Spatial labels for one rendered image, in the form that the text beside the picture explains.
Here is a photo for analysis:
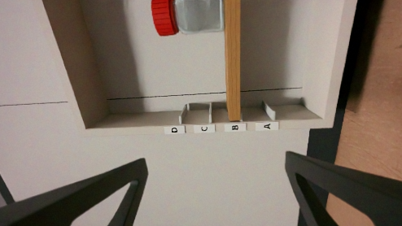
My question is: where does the wooden shelf board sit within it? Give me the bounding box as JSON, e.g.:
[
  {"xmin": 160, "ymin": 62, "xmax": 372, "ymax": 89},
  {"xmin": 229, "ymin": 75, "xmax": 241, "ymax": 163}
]
[{"xmin": 224, "ymin": 0, "xmax": 241, "ymax": 121}]

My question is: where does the plastic bottle with red cap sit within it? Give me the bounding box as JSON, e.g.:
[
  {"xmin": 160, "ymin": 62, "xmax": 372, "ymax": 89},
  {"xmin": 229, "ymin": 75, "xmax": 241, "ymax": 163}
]
[{"xmin": 151, "ymin": 0, "xmax": 225, "ymax": 37}]

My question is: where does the white wall rack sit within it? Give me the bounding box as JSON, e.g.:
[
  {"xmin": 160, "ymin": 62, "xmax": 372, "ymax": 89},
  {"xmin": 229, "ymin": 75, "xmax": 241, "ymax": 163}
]
[{"xmin": 32, "ymin": 0, "xmax": 358, "ymax": 137}]

